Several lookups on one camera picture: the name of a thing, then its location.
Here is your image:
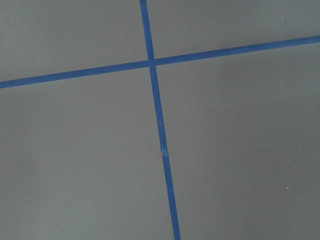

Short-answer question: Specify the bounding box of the blue tape line crosswise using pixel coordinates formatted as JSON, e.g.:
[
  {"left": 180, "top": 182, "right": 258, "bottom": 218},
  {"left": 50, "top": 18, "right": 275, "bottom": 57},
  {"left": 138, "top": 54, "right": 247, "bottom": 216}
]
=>
[{"left": 0, "top": 35, "right": 320, "bottom": 89}]

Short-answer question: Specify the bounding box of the blue tape line lengthwise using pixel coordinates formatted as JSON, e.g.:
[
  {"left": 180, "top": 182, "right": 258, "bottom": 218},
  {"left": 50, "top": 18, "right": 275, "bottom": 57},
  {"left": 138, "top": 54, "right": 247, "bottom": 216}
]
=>
[{"left": 139, "top": 0, "right": 181, "bottom": 240}]

